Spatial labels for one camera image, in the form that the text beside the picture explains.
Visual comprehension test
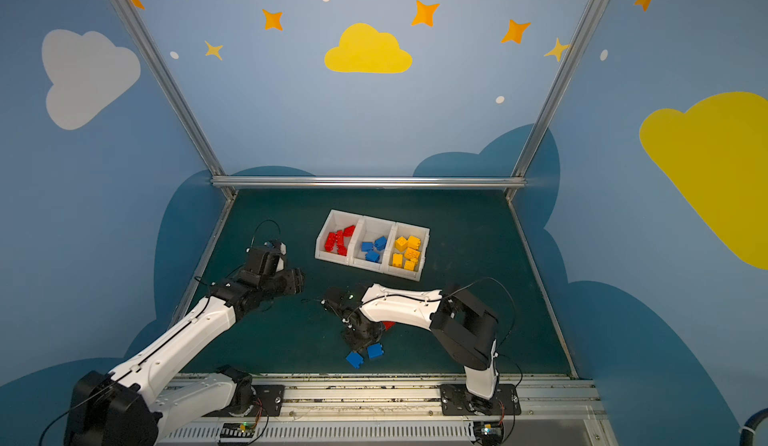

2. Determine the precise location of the red long lego brick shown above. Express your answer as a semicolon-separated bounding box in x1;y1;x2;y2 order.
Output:
336;230;346;252

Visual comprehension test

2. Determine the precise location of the yellow lego brick studs up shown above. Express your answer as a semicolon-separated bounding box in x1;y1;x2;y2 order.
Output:
404;248;421;261

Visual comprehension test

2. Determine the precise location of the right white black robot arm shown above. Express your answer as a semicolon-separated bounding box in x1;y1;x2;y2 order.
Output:
324;284;499;401

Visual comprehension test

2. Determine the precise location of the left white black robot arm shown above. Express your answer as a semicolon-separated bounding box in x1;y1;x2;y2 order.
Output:
63;268;305;445

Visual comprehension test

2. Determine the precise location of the white three-compartment bin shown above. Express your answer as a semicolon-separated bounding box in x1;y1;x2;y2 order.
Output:
315;210;430;282

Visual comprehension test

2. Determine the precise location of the left circuit board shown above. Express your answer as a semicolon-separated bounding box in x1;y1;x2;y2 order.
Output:
216;422;256;445

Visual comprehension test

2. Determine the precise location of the circuit board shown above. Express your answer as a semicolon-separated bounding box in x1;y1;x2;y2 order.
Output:
472;422;504;446
216;422;256;445

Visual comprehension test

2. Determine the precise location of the right circuit board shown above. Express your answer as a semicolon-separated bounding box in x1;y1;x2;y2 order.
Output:
472;422;504;446

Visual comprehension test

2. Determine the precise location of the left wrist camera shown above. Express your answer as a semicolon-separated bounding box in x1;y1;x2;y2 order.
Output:
264;239;287;256

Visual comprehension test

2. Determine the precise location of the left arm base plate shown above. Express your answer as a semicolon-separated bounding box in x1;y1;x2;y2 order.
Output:
239;384;285;418

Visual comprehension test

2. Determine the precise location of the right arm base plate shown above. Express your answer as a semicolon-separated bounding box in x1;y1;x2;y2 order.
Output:
439;383;522;416

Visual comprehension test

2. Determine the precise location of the aluminium frame back bar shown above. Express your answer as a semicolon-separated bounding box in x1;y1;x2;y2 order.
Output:
211;176;526;190

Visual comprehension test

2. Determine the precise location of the aluminium front rail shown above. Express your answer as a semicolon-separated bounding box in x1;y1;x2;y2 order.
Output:
153;374;618;445

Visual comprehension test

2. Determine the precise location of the aluminium frame right post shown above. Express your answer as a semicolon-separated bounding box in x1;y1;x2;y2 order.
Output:
505;0;610;206

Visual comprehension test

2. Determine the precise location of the aluminium frame post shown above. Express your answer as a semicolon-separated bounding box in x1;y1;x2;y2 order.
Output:
505;0;610;206
109;0;226;178

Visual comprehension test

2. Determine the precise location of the aluminium frame left post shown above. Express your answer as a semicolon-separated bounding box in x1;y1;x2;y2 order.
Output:
109;0;226;178

